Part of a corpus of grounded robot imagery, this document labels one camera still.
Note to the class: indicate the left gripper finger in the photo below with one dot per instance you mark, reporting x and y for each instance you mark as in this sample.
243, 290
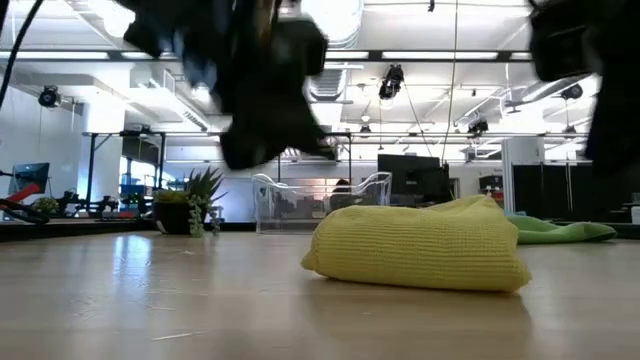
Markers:
260, 147
320, 142

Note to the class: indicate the yellow microfiber towel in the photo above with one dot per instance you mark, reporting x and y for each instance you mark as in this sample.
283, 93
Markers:
420, 245

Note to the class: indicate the green microfiber towel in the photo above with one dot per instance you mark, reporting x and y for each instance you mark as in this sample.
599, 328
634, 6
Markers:
560, 232

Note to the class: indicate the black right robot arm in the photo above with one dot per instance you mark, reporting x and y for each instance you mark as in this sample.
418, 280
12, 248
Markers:
620, 125

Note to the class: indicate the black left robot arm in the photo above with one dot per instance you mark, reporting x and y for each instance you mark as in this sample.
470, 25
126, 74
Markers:
150, 25

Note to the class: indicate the clear plastic bin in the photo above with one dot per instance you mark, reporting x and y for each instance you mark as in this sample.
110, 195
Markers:
290, 205

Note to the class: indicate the potted succulent plant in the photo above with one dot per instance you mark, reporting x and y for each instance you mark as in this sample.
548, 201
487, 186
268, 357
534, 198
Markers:
195, 200

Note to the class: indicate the black computer monitor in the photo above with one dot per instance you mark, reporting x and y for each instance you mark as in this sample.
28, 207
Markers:
407, 175

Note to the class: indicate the long LED light bar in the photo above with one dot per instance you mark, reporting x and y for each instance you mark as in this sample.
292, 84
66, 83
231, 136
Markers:
440, 55

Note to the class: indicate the black partition panel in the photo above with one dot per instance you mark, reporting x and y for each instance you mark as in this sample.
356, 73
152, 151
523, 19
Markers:
550, 192

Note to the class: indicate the black robot equipment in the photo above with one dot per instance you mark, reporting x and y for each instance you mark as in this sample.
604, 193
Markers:
85, 206

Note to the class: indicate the small green plant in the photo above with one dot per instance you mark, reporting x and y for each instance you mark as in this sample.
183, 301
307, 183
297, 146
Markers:
46, 206

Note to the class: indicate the tilted grey monitor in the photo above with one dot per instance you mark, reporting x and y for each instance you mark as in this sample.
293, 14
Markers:
31, 178

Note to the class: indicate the red bar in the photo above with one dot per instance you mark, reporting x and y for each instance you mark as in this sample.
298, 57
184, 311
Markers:
27, 192

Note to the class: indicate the black round camera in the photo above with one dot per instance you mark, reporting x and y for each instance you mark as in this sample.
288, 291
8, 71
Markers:
49, 97
571, 92

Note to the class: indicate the black hanging camera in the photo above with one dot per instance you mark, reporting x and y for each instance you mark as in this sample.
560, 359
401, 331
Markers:
391, 82

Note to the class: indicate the black metal gantry frame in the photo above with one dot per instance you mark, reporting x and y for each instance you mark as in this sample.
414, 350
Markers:
91, 170

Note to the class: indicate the black aluminium table frame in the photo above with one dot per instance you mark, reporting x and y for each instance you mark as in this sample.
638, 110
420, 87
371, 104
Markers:
75, 229

